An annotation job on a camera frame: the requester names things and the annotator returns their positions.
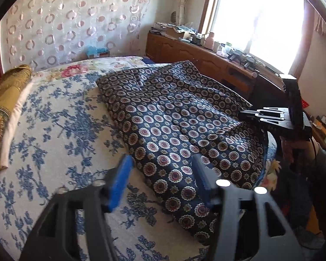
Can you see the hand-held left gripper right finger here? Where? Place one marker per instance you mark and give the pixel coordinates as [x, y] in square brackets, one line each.
[203, 180]

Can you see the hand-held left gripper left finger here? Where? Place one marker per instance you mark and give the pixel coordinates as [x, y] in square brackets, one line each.
[121, 180]

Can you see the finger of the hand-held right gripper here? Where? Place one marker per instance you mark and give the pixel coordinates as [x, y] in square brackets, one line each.
[250, 115]
[271, 111]

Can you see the dark floral patterned quilt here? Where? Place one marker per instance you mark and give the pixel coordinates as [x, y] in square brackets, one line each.
[165, 130]

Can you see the person's right hand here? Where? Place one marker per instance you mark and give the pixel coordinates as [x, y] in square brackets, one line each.
[288, 151]

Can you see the floral bedspread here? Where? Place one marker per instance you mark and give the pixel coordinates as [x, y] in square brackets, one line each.
[70, 141]

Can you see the jar with green lid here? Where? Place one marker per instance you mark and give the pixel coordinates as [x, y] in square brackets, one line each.
[228, 48]

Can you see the pink bottle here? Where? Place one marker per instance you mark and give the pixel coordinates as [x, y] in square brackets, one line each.
[209, 41]

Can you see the person's leg in jeans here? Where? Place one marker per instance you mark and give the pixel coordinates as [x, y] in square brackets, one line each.
[296, 195]

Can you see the bright window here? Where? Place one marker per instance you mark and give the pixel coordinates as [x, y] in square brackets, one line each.
[255, 19]

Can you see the wooden cabinet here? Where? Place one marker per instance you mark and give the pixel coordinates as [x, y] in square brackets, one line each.
[179, 51]

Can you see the pile of papers and boxes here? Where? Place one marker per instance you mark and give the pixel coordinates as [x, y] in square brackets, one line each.
[173, 28]

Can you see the dark blue blanket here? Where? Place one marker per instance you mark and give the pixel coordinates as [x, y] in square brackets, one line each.
[148, 59]

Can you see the white pillow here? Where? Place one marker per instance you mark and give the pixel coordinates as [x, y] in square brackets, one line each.
[16, 108]

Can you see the teal box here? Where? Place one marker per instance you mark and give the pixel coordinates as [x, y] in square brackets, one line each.
[97, 52]

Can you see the light window curtain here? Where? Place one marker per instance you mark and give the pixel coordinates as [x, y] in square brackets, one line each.
[185, 0]

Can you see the yellow patterned pillow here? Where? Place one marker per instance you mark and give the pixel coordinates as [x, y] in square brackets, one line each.
[5, 92]

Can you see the circle pattern sheer curtain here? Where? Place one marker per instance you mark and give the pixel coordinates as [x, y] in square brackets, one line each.
[70, 11]

